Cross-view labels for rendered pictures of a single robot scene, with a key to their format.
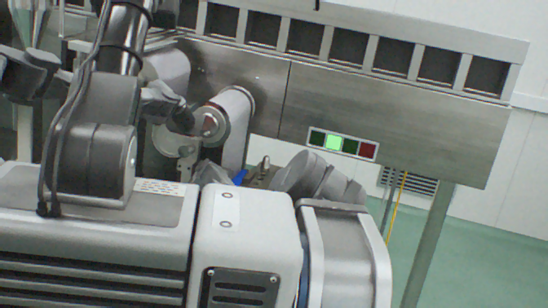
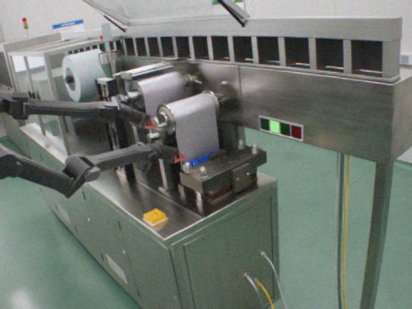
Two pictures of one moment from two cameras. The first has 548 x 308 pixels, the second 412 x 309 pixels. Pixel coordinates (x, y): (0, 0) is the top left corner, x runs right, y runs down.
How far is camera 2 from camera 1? 1.10 m
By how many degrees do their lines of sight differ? 40
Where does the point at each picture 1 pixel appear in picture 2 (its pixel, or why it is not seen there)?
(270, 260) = not seen: outside the picture
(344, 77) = (270, 73)
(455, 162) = (360, 139)
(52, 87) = (26, 109)
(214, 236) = not seen: outside the picture
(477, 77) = (371, 58)
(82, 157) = not seen: outside the picture
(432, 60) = (334, 49)
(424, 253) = (374, 222)
